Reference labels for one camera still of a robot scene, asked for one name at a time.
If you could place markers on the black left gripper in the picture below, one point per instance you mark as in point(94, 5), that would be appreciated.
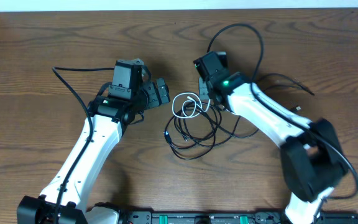
point(155, 93)

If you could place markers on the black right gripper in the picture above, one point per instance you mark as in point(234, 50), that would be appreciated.
point(203, 90)

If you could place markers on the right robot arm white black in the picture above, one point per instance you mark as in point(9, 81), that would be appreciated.
point(312, 160)

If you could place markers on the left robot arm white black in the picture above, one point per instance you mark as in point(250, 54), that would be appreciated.
point(64, 199)

